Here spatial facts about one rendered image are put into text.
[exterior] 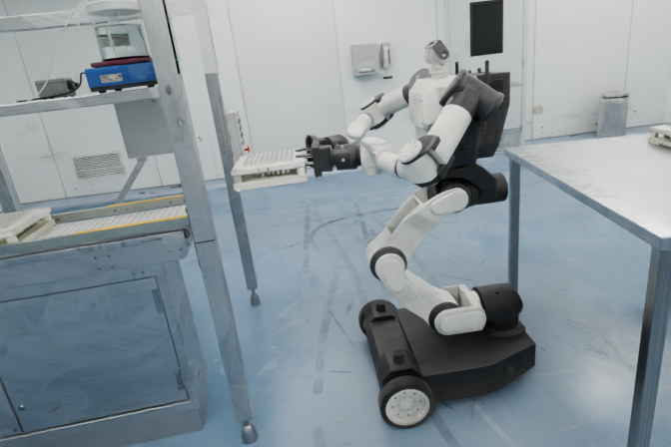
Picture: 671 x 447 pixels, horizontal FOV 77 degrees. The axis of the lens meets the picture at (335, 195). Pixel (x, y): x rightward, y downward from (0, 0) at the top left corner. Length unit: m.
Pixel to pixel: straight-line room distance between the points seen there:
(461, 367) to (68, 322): 1.41
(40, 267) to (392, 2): 4.52
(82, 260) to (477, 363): 1.43
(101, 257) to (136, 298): 0.20
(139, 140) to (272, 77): 3.68
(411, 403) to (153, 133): 1.34
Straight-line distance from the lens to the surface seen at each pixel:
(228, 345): 1.55
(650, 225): 1.34
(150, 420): 1.94
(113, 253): 1.52
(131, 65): 1.45
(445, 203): 1.56
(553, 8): 5.96
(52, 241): 1.56
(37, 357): 1.86
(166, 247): 1.47
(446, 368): 1.75
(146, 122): 1.60
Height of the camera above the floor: 1.30
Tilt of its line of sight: 17 degrees down
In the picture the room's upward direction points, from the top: 7 degrees counter-clockwise
